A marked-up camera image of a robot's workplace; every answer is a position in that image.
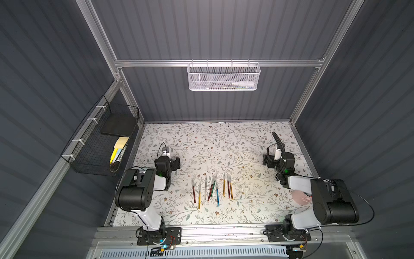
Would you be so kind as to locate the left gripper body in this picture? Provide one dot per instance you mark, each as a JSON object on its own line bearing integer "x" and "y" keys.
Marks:
{"x": 174, "y": 163}

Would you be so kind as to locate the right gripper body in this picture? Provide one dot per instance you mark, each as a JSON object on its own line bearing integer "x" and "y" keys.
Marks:
{"x": 270, "y": 160}

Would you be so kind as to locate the gold carving knife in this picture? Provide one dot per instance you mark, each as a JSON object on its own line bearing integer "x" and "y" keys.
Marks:
{"x": 199, "y": 196}
{"x": 232, "y": 196}
{"x": 224, "y": 184}

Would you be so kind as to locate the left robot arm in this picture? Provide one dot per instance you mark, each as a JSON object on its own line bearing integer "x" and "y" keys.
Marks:
{"x": 134, "y": 192}

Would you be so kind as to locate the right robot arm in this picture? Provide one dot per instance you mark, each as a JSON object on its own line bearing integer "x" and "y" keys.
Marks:
{"x": 331, "y": 201}

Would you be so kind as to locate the dark red carving knife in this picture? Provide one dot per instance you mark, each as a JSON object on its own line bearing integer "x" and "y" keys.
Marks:
{"x": 193, "y": 183}

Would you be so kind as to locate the silver carving knife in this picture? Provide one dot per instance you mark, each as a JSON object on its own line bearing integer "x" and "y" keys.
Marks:
{"x": 205, "y": 188}

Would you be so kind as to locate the green carving knife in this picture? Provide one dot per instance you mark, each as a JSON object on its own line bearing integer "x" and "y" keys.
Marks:
{"x": 213, "y": 186}

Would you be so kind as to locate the blue carving knife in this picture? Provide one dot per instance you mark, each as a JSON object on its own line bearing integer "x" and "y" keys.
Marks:
{"x": 217, "y": 195}

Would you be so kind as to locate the yellow sticky notes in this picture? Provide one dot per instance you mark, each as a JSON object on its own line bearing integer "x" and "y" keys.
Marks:
{"x": 118, "y": 149}

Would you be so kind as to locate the black notebook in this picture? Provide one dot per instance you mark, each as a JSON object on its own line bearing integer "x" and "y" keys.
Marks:
{"x": 119, "y": 125}

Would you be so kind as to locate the white marker in basket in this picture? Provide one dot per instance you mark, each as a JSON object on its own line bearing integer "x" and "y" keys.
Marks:
{"x": 244, "y": 84}

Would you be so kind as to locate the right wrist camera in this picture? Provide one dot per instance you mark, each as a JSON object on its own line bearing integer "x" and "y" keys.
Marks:
{"x": 277, "y": 154}

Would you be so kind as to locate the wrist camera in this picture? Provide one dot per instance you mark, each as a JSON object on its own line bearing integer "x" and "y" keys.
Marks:
{"x": 166, "y": 152}
{"x": 277, "y": 154}

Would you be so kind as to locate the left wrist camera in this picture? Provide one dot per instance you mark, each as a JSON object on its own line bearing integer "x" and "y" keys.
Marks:
{"x": 166, "y": 152}

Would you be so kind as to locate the black wire mesh basket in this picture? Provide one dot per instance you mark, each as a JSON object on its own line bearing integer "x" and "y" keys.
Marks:
{"x": 89, "y": 151}

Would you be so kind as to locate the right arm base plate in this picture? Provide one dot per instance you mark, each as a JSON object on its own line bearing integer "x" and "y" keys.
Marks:
{"x": 278, "y": 233}

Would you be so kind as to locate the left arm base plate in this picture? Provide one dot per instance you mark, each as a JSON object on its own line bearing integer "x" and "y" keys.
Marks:
{"x": 168, "y": 236}

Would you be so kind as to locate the white wire mesh basket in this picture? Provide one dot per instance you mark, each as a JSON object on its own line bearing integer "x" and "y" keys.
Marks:
{"x": 218, "y": 76}

